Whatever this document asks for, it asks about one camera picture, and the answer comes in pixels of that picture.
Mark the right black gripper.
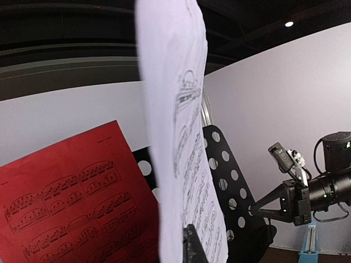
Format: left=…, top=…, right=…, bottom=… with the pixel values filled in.
left=250, top=180, right=312, bottom=225

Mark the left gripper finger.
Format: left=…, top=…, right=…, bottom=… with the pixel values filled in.
left=183, top=224, right=208, bottom=263

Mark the black music stand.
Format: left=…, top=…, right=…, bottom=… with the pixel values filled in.
left=133, top=124, right=276, bottom=263

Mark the blue metronome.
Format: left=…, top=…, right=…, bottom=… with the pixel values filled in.
left=298, top=222, right=319, bottom=263

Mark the red sheet music paper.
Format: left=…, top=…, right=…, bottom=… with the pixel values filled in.
left=1, top=121, right=158, bottom=262

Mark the white sheet music paper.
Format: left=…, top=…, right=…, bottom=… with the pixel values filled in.
left=135, top=1, right=228, bottom=262

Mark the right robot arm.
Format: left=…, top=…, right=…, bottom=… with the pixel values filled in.
left=249, top=131, right=350, bottom=226

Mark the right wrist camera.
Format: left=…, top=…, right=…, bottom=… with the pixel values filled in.
left=268, top=142, right=312, bottom=186

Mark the right aluminium frame post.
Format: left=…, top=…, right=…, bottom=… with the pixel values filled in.
left=201, top=90, right=214, bottom=127

